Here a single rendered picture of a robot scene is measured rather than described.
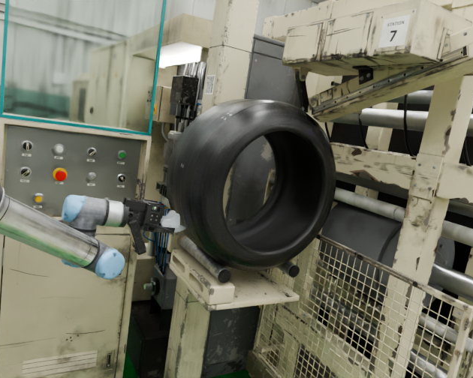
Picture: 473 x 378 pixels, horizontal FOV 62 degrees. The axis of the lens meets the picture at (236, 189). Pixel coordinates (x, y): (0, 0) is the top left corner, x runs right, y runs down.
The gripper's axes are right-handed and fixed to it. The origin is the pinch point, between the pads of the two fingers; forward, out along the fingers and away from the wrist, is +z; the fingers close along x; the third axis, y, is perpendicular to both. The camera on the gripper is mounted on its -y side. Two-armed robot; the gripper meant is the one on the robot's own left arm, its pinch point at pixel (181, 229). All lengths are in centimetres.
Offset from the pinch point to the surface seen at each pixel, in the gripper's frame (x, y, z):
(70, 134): 54, 18, -31
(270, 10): 935, 450, 545
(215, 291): -11.1, -15.4, 11.4
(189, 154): -2.0, 23.9, -4.5
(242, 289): -1.9, -18.3, 28.0
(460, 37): -40, 75, 49
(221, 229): -12.1, 4.7, 7.1
